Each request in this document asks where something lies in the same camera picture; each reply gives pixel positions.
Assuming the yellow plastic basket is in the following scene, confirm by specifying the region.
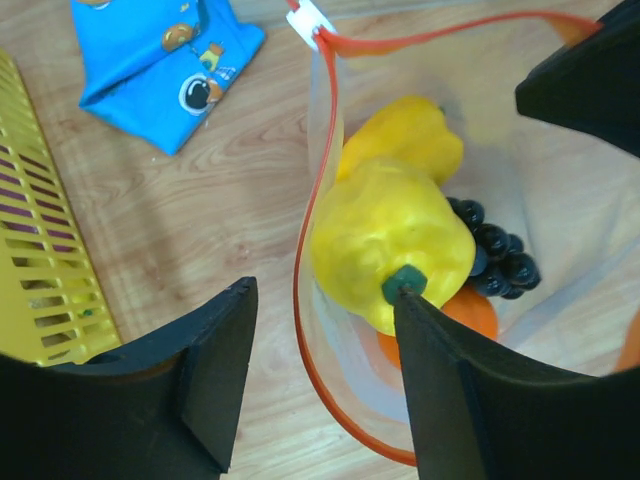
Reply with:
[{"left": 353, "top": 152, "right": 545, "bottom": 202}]
[{"left": 1, "top": 53, "right": 121, "bottom": 366}]

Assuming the black grape bunch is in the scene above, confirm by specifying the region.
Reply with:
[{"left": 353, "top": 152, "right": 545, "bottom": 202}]
[{"left": 447, "top": 197, "right": 542, "bottom": 300}]

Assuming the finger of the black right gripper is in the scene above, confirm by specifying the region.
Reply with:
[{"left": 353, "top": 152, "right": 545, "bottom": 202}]
[{"left": 515, "top": 1, "right": 639, "bottom": 157}]

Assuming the blue cartoon print cloth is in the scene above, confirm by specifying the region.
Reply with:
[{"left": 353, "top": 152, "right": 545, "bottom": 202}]
[{"left": 70, "top": 0, "right": 265, "bottom": 154}]

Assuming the orange fruit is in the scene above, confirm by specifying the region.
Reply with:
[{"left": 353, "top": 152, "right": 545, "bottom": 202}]
[{"left": 377, "top": 287, "right": 500, "bottom": 371}]

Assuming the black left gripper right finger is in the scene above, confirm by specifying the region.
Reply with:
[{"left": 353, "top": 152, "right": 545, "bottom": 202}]
[{"left": 394, "top": 289, "right": 639, "bottom": 479}]

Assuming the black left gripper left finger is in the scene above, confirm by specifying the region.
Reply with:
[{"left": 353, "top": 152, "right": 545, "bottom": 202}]
[{"left": 1, "top": 277, "right": 258, "bottom": 479}]

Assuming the clear zip bag orange zipper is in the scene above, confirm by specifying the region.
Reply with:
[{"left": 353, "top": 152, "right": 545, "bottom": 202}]
[{"left": 287, "top": 1, "right": 639, "bottom": 469}]

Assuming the yellow bell pepper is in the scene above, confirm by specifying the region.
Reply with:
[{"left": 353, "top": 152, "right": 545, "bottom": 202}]
[
  {"left": 336, "top": 95, "right": 464, "bottom": 184},
  {"left": 310, "top": 158, "right": 476, "bottom": 336}
]

